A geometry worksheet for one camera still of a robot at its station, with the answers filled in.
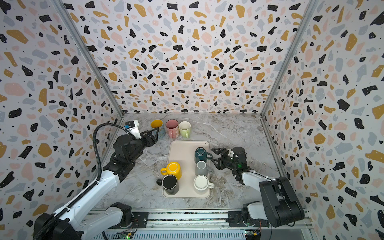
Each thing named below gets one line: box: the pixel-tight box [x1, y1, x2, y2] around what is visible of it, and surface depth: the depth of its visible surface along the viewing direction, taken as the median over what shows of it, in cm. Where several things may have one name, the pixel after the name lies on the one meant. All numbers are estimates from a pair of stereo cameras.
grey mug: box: [195, 160, 209, 176], surface depth 85 cm
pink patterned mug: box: [165, 119, 179, 140], surface depth 102 cm
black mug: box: [156, 174, 180, 196], surface depth 80 cm
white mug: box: [193, 174, 215, 193], surface depth 81 cm
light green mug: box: [178, 121, 191, 138], surface depth 103 cm
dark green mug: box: [194, 147, 213, 164], surface depth 89 cm
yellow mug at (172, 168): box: [160, 161, 182, 180], surface depth 84 cm
